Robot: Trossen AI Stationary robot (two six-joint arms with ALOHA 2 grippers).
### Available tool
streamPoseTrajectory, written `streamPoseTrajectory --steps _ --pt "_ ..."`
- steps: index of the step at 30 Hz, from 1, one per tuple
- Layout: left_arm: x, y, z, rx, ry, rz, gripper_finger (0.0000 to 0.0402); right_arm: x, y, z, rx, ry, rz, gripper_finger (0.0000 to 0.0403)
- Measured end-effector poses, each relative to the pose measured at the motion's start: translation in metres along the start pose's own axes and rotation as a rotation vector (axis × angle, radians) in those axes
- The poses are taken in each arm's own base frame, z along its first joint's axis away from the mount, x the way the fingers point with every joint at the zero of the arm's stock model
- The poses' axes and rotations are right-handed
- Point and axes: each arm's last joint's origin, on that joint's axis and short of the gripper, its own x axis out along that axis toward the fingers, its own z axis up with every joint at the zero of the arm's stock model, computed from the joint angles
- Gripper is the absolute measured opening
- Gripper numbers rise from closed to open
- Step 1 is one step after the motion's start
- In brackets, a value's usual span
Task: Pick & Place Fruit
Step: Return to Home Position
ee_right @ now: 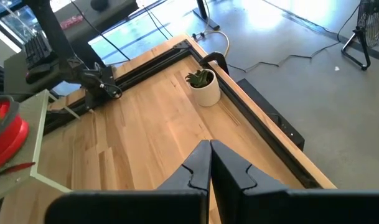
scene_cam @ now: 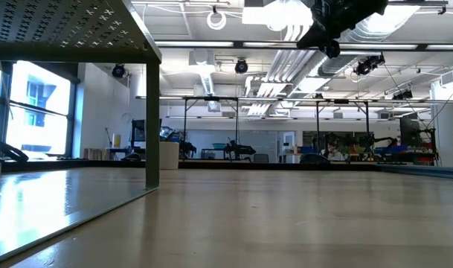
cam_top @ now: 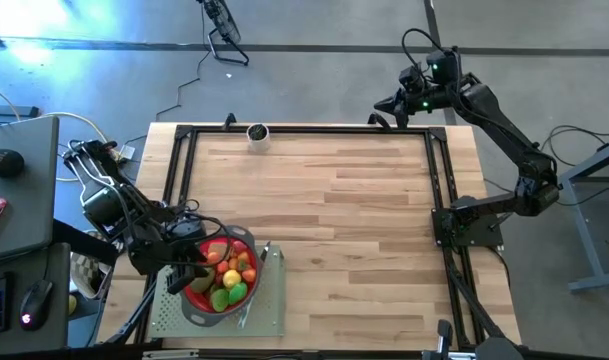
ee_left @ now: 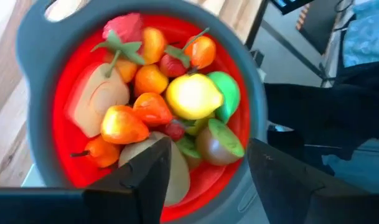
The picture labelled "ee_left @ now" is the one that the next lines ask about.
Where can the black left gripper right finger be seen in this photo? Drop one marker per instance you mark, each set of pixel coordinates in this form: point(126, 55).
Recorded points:
point(279, 180)

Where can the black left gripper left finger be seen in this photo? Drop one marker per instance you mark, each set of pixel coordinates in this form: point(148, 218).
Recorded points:
point(148, 183)

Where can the whole brown kiwi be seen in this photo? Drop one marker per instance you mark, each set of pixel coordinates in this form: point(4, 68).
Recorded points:
point(180, 174)

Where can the small yellow-red peach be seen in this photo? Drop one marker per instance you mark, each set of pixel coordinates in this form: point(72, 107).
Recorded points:
point(124, 124)

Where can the yellow lemon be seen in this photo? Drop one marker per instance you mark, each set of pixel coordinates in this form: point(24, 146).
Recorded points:
point(193, 96)

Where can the small green fruit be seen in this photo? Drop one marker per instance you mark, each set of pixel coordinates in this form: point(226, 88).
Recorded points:
point(229, 93)

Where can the red collapsible colander bowl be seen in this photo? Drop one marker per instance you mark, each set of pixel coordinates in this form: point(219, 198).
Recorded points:
point(36, 93)

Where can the dark grey desk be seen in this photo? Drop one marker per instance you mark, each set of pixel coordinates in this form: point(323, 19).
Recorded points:
point(320, 25)

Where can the blue fabric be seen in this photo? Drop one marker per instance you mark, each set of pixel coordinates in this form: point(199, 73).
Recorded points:
point(366, 37)

